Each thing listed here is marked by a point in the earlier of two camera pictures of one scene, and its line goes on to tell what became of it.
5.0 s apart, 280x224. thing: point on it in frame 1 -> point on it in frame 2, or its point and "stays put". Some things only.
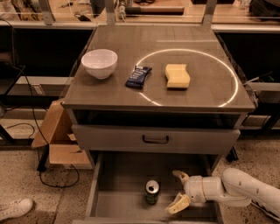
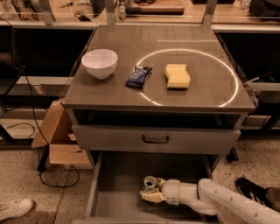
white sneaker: (15, 207) stays put
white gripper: (194, 188) -> (170, 190)
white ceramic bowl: (100, 63) stays put
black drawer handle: (156, 141) stays put
